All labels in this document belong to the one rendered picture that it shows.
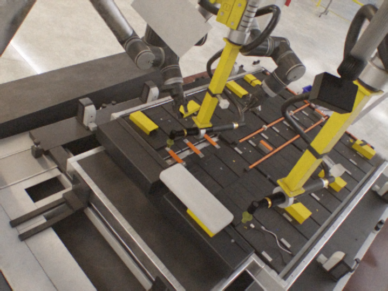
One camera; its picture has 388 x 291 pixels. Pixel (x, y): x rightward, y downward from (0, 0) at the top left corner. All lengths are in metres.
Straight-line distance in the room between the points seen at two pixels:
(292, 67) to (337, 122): 0.68
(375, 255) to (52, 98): 3.07
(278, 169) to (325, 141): 0.89
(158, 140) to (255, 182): 0.58
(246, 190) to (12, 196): 1.13
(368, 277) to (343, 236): 1.33
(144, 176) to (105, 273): 0.46
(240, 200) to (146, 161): 0.51
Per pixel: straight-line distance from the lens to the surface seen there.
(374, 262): 3.64
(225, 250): 1.43
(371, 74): 1.07
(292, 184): 1.31
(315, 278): 1.89
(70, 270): 1.56
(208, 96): 1.71
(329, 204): 2.08
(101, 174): 1.65
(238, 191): 1.78
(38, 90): 2.24
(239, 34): 1.53
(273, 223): 1.76
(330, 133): 1.17
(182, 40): 1.65
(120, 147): 1.64
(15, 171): 1.85
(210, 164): 1.85
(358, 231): 2.29
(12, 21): 1.43
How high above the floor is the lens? 2.24
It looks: 40 degrees down
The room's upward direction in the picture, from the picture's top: 23 degrees clockwise
